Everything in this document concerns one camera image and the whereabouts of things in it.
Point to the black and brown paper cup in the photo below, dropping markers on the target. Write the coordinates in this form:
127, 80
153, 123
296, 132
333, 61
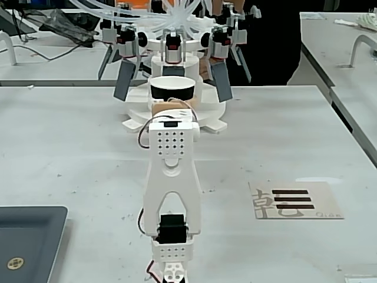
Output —
172, 90

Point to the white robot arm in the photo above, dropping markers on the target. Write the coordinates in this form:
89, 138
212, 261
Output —
172, 182

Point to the white valve station base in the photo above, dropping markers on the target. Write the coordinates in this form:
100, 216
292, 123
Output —
212, 116

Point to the valve with grey paddle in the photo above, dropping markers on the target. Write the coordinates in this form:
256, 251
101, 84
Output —
173, 48
223, 81
106, 59
123, 79
241, 56

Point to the clear plastic tube bundle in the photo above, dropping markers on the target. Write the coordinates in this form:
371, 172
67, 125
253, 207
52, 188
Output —
176, 13

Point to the person in black clothes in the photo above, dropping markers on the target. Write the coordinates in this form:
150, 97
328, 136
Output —
271, 44

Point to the dark plastic bag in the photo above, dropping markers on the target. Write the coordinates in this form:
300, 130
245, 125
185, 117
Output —
66, 26

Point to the beige card with black bars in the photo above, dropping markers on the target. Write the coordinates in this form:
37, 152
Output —
294, 202

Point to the dark flat panel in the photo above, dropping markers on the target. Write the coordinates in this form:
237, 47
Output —
14, 22

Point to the grey tray with gold emblem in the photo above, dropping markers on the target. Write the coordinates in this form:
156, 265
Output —
28, 236

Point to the white crumpled paper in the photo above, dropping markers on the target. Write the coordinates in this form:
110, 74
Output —
344, 22

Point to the green and white cloth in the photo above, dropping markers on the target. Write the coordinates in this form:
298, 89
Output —
367, 21

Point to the white flat object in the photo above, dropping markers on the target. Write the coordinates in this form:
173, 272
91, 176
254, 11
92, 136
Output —
362, 279

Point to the white curved bracket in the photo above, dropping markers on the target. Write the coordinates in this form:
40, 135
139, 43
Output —
9, 44
357, 48

